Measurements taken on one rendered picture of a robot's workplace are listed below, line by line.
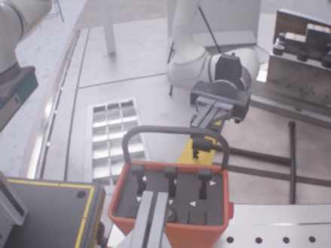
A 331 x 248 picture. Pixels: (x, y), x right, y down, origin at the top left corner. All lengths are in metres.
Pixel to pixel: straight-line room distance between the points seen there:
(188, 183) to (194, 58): 0.38
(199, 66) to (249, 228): 0.45
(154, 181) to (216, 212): 0.13
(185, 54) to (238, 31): 2.97
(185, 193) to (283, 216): 0.24
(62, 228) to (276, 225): 0.78
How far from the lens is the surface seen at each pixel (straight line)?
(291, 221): 0.59
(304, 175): 1.24
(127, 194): 0.45
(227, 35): 3.54
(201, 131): 0.41
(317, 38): 1.47
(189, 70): 0.72
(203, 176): 0.40
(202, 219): 0.41
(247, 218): 0.56
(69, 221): 1.05
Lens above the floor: 1.16
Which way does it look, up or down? 38 degrees down
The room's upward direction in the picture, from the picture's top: 3 degrees counter-clockwise
